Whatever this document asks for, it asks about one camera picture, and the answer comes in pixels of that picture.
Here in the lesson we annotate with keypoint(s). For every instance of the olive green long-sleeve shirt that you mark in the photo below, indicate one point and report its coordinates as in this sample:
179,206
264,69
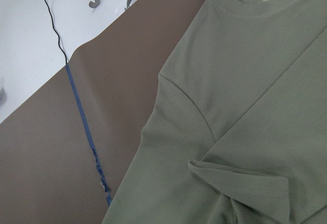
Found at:
238,129

